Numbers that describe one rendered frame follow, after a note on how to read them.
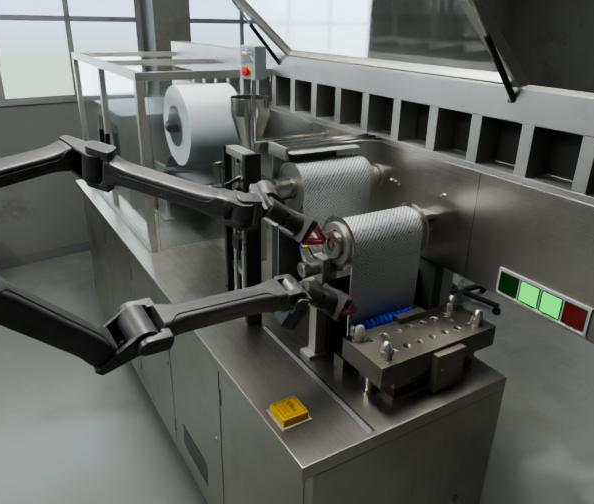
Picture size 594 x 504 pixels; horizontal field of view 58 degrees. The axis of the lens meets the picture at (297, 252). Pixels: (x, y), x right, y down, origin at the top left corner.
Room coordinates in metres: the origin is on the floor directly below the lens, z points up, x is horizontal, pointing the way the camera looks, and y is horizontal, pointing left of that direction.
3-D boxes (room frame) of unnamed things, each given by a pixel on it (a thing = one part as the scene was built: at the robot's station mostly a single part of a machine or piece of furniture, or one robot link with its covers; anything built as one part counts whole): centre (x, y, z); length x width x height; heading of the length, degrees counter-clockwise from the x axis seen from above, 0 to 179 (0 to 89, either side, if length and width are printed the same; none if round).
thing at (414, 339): (1.24, -0.34, 1.00); 0.40 x 0.16 x 0.06; 122
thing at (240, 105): (1.98, 0.18, 1.50); 0.14 x 0.14 x 0.06
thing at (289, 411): (1.05, 0.01, 0.91); 0.07 x 0.07 x 0.02; 32
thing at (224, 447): (2.14, 0.34, 0.43); 2.52 x 0.64 x 0.86; 32
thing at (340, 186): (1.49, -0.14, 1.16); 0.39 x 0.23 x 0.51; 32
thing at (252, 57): (1.79, 0.16, 1.66); 0.07 x 0.07 x 0.10; 48
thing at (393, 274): (1.32, -0.24, 1.11); 0.23 x 0.01 x 0.18; 122
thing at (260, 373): (2.13, 0.36, 0.88); 2.52 x 0.66 x 0.04; 32
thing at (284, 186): (1.51, 0.05, 1.33); 0.06 x 0.06 x 0.06; 32
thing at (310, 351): (1.32, -0.05, 1.05); 0.06 x 0.05 x 0.31; 122
